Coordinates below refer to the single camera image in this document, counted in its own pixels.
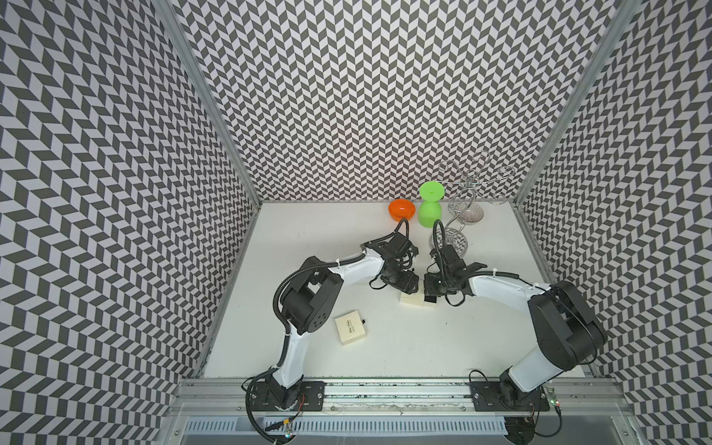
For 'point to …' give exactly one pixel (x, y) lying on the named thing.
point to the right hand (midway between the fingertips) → (426, 290)
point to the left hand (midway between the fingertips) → (406, 287)
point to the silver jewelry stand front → (454, 237)
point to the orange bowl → (400, 209)
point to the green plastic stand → (429, 210)
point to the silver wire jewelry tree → (467, 205)
